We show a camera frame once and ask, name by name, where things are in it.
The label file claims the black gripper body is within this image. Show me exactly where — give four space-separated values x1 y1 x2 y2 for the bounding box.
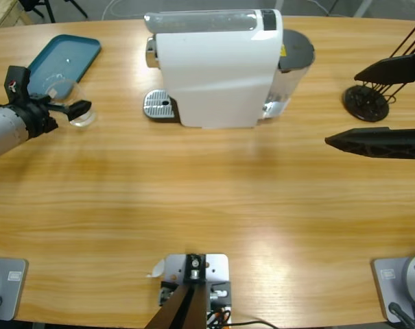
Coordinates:
16 93 71 138

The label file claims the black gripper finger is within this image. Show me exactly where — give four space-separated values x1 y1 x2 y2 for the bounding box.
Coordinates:
29 92 56 104
353 51 415 84
324 127 415 162
67 99 93 121

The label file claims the clear glass cup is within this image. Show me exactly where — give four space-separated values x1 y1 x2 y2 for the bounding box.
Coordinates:
45 77 99 130

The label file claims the white capsule coffee machine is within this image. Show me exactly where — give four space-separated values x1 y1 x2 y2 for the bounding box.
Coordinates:
143 8 284 130

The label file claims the black capsule holder with rods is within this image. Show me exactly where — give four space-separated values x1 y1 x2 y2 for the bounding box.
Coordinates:
342 22 415 123

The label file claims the teal plastic tray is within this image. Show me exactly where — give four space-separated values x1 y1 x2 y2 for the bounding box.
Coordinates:
27 34 102 101

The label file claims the metal drip tray grille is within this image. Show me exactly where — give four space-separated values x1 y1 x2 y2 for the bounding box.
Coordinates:
143 89 180 123

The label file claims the black tripod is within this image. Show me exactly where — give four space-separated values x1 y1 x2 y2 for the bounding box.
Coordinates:
21 0 90 23

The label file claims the light wooden crate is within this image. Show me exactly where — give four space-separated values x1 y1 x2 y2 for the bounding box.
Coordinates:
0 0 35 30

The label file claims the white tape scrap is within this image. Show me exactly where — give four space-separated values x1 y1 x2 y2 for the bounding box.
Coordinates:
145 258 165 279

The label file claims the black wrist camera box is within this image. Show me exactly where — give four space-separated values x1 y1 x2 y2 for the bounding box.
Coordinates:
3 65 32 104

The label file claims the white floor cable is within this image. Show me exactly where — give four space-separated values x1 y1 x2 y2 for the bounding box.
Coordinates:
102 0 154 19

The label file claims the arm grey base plate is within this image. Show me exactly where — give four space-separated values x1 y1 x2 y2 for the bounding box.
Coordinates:
0 257 29 322
370 252 415 324

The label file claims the white mount block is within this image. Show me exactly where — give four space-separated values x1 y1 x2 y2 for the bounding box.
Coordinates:
158 253 233 325

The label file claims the thin black cable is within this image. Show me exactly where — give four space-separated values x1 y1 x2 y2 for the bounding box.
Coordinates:
227 319 283 329

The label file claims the dark camera post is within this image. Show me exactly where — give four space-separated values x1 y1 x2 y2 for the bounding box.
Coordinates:
143 253 208 329

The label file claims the orange wire bundle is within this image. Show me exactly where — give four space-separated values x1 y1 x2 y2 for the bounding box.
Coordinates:
206 306 233 325

